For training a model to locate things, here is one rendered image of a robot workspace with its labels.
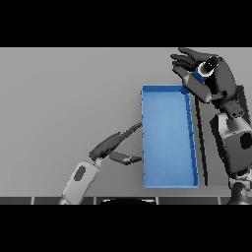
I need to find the blue pipe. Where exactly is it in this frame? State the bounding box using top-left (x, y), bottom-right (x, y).
top-left (192, 54), bottom-right (221, 83)

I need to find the dark strip with pale lines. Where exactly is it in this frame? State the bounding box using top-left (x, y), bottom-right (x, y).
top-left (0, 196), bottom-right (252, 206)

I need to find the blue bin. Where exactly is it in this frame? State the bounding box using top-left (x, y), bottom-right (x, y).
top-left (141, 84), bottom-right (200, 189)

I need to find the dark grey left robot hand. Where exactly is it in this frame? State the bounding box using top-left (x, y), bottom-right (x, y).
top-left (88, 121), bottom-right (144, 166)

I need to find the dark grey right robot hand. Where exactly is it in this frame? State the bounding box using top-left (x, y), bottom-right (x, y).
top-left (169, 47), bottom-right (247, 120)

